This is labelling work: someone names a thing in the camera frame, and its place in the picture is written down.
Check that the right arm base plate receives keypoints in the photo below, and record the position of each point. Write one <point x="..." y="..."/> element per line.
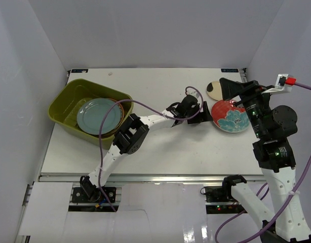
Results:
<point x="218" y="203"/>

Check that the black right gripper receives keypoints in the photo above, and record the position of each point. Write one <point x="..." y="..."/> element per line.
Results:
<point x="247" y="90"/>

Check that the cream plate with black marks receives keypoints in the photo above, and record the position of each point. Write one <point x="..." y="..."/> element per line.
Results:
<point x="214" y="90"/>

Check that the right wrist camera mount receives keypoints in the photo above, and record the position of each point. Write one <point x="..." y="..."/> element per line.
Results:
<point x="284" y="84"/>

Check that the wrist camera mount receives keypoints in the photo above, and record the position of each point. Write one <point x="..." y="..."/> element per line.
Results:
<point x="193" y="93"/>
<point x="284" y="84"/>

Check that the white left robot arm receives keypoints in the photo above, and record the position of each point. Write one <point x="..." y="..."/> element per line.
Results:
<point x="130" y="136"/>

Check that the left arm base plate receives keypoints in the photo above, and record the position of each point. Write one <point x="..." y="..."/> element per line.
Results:
<point x="79" y="196"/>

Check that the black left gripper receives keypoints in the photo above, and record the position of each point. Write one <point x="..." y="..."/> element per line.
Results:
<point x="198" y="116"/>

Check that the teal blue plate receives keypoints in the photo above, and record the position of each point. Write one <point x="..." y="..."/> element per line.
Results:
<point x="92" y="113"/>

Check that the cream plate with bird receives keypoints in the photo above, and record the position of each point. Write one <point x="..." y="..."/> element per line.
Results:
<point x="113" y="119"/>

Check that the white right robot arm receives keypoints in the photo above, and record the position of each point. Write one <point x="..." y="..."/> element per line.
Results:
<point x="286" y="222"/>

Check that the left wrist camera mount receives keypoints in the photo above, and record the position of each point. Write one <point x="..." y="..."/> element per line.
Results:
<point x="193" y="93"/>

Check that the red plate with teal flower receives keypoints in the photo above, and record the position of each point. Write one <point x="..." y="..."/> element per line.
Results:
<point x="229" y="118"/>

